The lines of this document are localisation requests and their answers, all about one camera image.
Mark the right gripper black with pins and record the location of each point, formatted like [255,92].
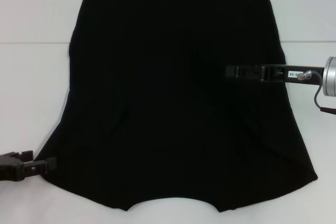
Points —
[275,74]

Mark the black shirt with FREE print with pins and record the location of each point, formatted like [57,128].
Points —
[157,90]

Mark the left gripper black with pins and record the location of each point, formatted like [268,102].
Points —
[10,167]

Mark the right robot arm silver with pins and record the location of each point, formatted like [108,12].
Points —
[331,77]

